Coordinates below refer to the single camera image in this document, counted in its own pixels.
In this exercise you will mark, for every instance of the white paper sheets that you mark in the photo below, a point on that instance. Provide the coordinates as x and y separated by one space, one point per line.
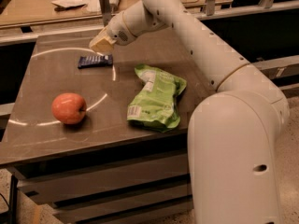
88 5

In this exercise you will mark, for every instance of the grey metal post left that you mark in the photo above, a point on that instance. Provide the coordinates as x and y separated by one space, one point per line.
106 11

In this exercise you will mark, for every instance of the red apple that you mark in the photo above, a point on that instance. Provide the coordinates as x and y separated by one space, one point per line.
69 108

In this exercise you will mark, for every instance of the green snack bag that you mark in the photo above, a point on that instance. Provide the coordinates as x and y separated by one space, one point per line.
155 107

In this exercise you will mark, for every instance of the grey drawer cabinet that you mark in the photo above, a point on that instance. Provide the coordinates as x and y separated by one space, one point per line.
125 184

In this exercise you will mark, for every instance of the dark blue snack bar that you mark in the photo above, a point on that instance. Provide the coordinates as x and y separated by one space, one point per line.
95 61

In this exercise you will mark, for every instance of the wooden background desk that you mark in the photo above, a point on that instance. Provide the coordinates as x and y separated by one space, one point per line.
28 12

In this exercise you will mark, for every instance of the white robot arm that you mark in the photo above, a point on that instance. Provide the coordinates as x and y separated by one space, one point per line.
232 133

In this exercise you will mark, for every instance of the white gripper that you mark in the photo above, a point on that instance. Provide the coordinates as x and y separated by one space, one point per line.
117 31

